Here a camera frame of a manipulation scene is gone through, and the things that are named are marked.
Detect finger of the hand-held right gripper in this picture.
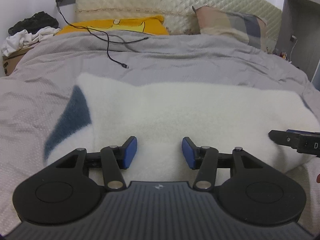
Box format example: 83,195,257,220
268,129,300,153
287,129,320,136

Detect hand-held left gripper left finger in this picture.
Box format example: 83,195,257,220
52,136,138,190

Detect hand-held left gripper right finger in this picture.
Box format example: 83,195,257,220
182,136,267,190

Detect white navy fleece garment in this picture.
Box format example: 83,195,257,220
44,72,320,180

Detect white clothes pile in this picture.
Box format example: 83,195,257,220
1,27,60,57

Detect black clothes pile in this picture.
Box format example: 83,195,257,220
8,11,59,35

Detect cluster of small bottles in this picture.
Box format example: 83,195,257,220
274,49,288,60

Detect grey bed blanket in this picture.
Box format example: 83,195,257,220
0,29,320,240

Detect grey built-in cabinet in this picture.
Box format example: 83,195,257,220
275,0,320,82

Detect plaid pillow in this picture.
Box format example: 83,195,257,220
192,5,268,49

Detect yellow pillow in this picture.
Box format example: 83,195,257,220
55,15,170,36

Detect cardboard box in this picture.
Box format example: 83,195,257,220
2,44,38,77

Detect white charger cable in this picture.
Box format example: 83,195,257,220
289,40,298,61

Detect black charging cable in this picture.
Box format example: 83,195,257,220
86,26,150,43
56,2,130,69

